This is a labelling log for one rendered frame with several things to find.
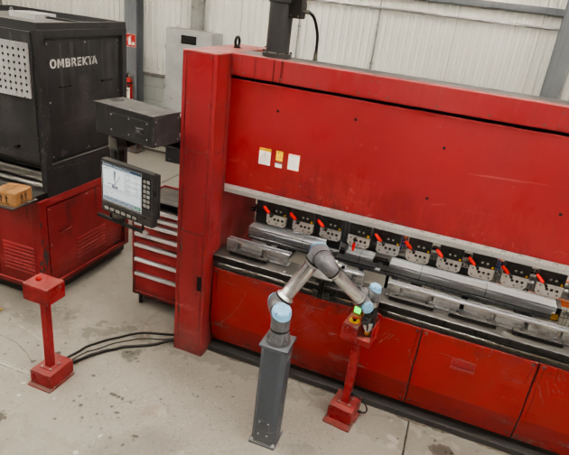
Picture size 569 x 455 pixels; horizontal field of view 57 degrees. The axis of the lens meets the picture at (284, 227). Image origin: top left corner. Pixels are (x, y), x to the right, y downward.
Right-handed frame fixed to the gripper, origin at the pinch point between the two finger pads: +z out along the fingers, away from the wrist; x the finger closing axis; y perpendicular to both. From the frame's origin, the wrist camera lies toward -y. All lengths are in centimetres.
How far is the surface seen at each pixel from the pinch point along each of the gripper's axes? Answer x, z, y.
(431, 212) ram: -17, -76, 39
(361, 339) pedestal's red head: 0.8, 3.1, -5.9
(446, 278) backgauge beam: -33, -19, 64
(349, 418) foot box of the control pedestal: -3, 65, -14
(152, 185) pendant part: 135, -83, -46
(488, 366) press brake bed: -76, 13, 27
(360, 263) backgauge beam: 28, -14, 55
